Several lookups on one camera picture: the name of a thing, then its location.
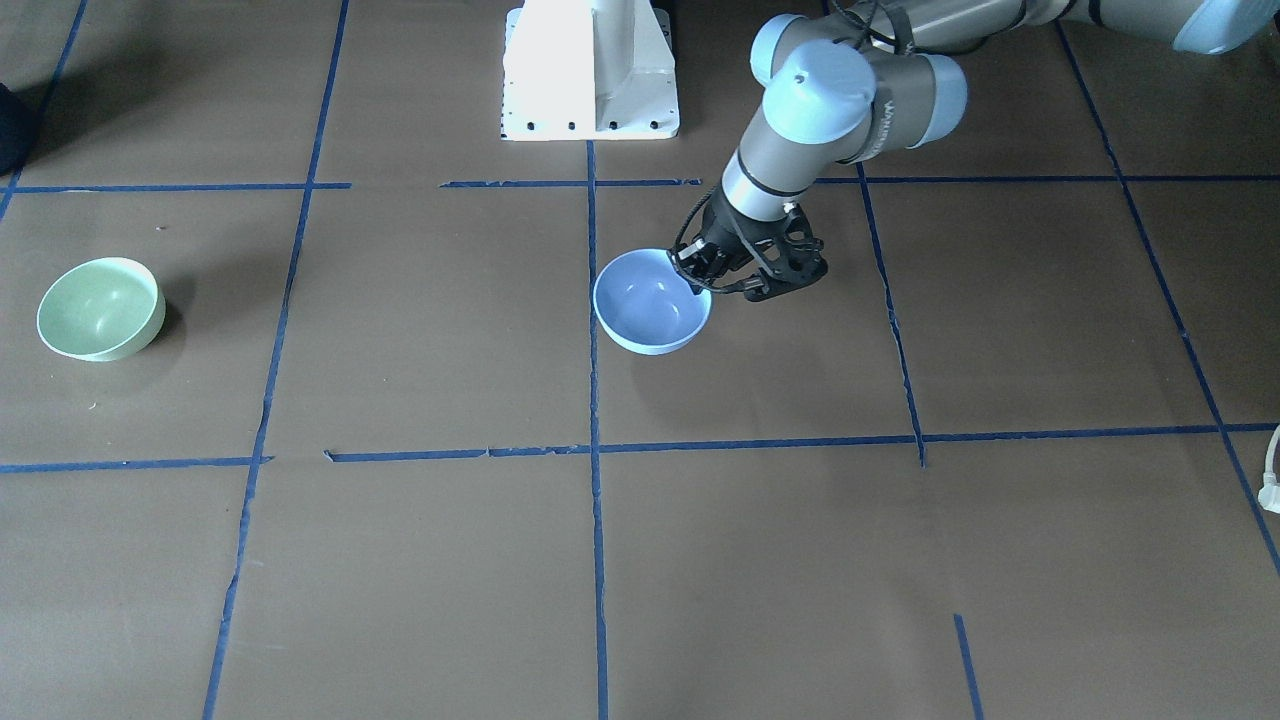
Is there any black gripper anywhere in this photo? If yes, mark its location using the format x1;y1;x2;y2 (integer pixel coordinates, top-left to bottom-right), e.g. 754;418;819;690
676;188;753;296

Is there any blue bowl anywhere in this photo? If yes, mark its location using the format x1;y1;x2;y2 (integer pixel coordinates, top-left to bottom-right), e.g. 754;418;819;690
591;249;712;356

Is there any green bowl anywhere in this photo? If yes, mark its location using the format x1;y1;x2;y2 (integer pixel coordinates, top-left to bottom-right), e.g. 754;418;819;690
36;258;166;363

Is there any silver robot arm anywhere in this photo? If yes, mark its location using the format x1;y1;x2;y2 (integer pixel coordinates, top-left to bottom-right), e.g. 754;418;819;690
668;1;1277;302

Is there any blue saucepan with glass lid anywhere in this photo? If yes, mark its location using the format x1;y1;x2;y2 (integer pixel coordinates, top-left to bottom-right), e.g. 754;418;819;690
1;85;38;174

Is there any black camera cable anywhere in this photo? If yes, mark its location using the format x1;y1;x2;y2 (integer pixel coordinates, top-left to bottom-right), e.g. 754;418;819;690
668;181;791;297

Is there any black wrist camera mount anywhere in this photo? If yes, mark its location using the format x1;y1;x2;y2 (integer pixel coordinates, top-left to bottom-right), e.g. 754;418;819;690
736;202;828;302

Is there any white pedestal column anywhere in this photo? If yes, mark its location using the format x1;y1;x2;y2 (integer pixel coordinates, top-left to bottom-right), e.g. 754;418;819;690
500;1;681;142

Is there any white plug on cord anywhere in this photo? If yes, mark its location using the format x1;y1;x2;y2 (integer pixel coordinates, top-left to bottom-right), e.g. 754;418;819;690
1256;427;1280;514

